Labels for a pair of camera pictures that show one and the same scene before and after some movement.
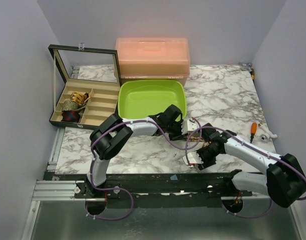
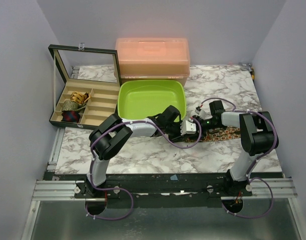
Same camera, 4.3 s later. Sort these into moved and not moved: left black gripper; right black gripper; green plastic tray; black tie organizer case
Moved: right black gripper
Not moved: green plastic tray; left black gripper; black tie organizer case
